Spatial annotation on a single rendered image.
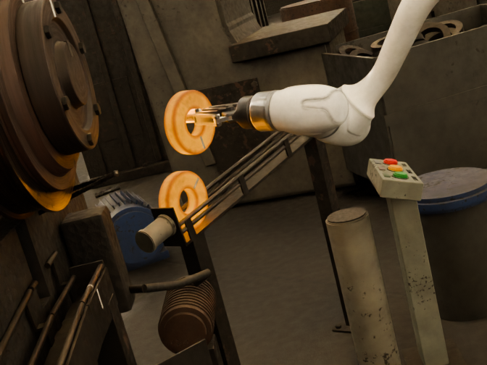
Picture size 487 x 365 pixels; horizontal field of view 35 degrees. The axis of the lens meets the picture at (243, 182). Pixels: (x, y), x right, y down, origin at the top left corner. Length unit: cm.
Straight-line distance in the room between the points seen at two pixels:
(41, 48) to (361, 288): 120
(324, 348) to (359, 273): 51
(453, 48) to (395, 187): 156
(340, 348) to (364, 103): 106
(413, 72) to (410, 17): 186
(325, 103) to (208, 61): 254
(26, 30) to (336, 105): 64
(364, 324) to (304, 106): 81
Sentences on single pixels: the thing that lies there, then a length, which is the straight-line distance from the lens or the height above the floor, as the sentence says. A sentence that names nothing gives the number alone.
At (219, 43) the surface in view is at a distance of 409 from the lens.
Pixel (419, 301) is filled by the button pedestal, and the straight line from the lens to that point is 228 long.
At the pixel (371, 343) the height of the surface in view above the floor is 15.
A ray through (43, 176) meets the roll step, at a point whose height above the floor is 97.
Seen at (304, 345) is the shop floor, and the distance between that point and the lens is 266.
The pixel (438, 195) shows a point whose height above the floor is 43.
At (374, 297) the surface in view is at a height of 29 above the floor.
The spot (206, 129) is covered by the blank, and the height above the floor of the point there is 88.
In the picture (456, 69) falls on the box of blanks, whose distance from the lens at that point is 357.
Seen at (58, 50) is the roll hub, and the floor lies 116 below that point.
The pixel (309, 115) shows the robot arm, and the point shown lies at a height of 90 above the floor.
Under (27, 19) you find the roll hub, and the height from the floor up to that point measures 123.
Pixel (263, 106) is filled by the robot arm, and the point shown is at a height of 93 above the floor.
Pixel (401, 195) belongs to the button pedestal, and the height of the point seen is 56.
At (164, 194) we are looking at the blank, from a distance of 192.
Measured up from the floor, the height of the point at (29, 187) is 96.
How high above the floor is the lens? 121
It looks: 15 degrees down
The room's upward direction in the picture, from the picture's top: 14 degrees counter-clockwise
